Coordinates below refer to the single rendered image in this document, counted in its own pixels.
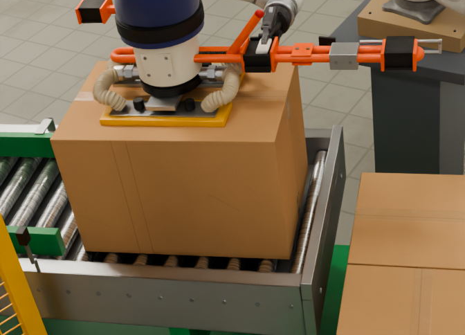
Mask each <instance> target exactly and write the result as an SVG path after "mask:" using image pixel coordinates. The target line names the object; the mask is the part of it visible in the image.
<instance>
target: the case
mask: <svg viewBox="0 0 465 335"><path fill-rule="evenodd" d="M107 62H108V61H97V63H96V65H95V66H94V68H93V70H92V72H91V73H90V74H89V76H88V78H87V79H86V81H85V83H84V84H83V86H82V88H81V89H80V91H79V93H78V94H77V96H76V97H75V100H74V101H73V102H72V104H71V106H70V107H69V109H68V111H67V112H66V114H65V116H64V117H63V119H62V121H61V122H60V124H59V125H58V127H57V129H56V130H55V132H54V134H53V135H52V137H51V139H50V142H51V145H52V148H53V152H54V155H55V158H56V161H57V164H58V168H59V170H60V174H61V176H62V180H63V182H64V187H65V189H66V193H67V195H68V198H69V202H70V205H71V208H72V211H73V214H74V217H75V221H76V224H77V227H78V230H79V233H80V237H81V239H82V243H83V245H84V250H85V251H94V252H111V253H144V254H161V255H195V256H212V257H245V258H262V259H279V260H289V259H290V257H291V251H292V247H293V241H294V237H295V231H296V227H297V224H298V217H299V214H300V207H301V204H302V198H303V194H304V188H305V184H306V180H307V174H308V170H309V169H308V161H307V148H306V141H305V134H304V121H303V113H302V101H301V93H300V80H299V73H298V66H292V62H278V63H277V67H276V70H275V72H274V73H273V72H272V70H271V73H245V74H244V77H243V79H242V81H241V84H240V86H239V90H238V92H237V95H236V96H235V98H234V99H233V100H232V108H231V110H230V113H229V115H228V119H227V121H226V124H225V126H224V127H174V126H135V125H101V124H100V117H101V116H102V114H103V113H104V111H105V109H106V108H107V106H106V105H103V104H100V103H99V102H98V101H97V100H95V99H94V95H93V88H94V84H95V81H96V80H97V79H98V77H99V75H100V74H101V73H102V72H104V71H105V70H106V65H107ZM109 91H112V92H116V94H119V96H122V97H123V98H124V99H125V100H133V99H134V98H142V99H143V100H149V99H150V97H151V95H150V94H148V93H146V92H145V91H144V90H143V88H142V87H113V85H111V86H110V87H109Z"/></svg>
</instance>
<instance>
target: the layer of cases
mask: <svg viewBox="0 0 465 335"><path fill-rule="evenodd" d="M336 335H465V175H453V174H400V173H373V172H362V173H361V179H360V185H359V189H358V198H357V202H356V211H355V216H354V225H353V229H352V238H351V242H350V247H349V255H348V261H347V269H346V274H345V282H344V287H343V295H342V300H341V305H340V313H339V318H338V326H337V331H336Z"/></svg>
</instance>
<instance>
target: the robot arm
mask: <svg viewBox="0 0 465 335"><path fill-rule="evenodd" d="M242 1H247V2H249V3H253V4H254V5H256V6H258V7H260V8H261V9H263V10H264V11H263V12H264V16H263V20H262V26H261V30H263V32H262V33H259V35H258V37H259V38H261V39H260V41H259V44H258V46H257V50H256V51H255V53H256V54H267V53H268V50H269V48H270V45H271V42H272V39H271V36H276V37H278V41H279V42H280V38H281V36H282V35H283V34H284V33H285V32H286V31H287V30H288V29H289V27H290V26H291V25H292V24H293V22H294V20H295V16H296V15H297V14H298V13H299V11H300V9H301V7H302V4H303V1H304V0H242ZM445 8H448V9H450V10H452V11H454V12H456V13H458V14H461V15H464V16H465V0H389V1H388V2H386V3H384V4H383V5H382V10H383V11H385V12H393V13H395V14H398V15H401V16H404V17H407V18H410V19H413V20H416V21H419V22H420V23H422V24H425V25H427V24H430V23H431V22H432V20H433V19H434V18H435V17H436V16H437V15H438V14H439V13H440V12H441V11H443V10H444V9H445Z"/></svg>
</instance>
